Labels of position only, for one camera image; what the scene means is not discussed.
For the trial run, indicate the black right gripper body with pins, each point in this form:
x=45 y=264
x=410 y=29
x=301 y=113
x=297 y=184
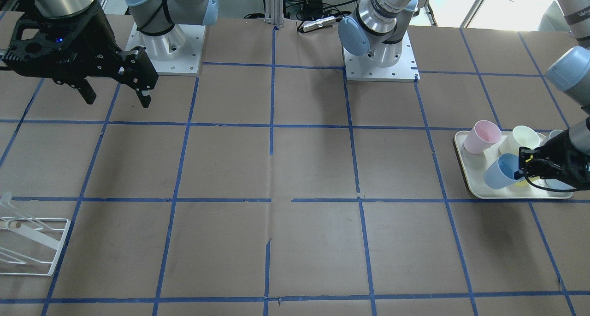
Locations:
x=93 y=53

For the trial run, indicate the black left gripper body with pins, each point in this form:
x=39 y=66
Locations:
x=560 y=158

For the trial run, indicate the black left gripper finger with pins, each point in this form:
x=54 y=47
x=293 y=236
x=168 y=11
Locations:
x=529 y=157
x=533 y=171

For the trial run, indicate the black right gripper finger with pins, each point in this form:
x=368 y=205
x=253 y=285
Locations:
x=136 y=71
x=86 y=91

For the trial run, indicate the light blue transferred cup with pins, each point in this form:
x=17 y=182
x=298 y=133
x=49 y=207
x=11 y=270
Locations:
x=503 y=172

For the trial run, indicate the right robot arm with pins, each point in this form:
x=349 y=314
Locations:
x=152 y=17

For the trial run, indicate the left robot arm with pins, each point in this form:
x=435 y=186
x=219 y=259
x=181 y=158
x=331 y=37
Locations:
x=374 y=31

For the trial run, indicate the pale green plastic cup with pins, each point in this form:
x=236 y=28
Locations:
x=520 y=136

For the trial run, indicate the yellow plastic cup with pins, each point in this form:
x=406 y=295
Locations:
x=524 y=182

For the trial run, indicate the light blue cup on tray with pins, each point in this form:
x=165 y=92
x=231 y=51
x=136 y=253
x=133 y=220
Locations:
x=558 y=185

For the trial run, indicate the grey plastic cup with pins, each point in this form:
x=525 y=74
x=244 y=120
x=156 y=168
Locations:
x=550 y=135

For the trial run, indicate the pink plastic cup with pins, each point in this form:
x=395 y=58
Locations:
x=482 y=136

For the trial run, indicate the cream rectangular tray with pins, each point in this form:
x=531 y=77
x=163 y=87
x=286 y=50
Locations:
x=474 y=167

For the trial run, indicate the white wire cup rack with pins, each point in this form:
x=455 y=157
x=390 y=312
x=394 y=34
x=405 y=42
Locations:
x=29 y=245

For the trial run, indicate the aluminium frame post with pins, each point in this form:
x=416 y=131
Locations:
x=273 y=13

